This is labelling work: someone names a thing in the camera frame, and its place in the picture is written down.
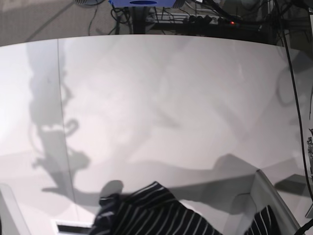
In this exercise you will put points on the navy white striped t-shirt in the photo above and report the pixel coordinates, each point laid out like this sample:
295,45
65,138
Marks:
157,210

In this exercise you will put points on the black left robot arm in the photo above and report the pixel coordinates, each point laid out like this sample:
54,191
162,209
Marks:
310,150

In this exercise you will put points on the black power strip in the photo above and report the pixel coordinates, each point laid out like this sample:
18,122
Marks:
183,18

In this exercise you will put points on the blue box on stand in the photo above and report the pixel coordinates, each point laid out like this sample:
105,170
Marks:
142,3

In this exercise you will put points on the grey monitor edge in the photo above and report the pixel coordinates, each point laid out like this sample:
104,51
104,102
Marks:
264,194

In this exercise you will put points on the black table leg post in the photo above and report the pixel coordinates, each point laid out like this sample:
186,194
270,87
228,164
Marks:
139,15

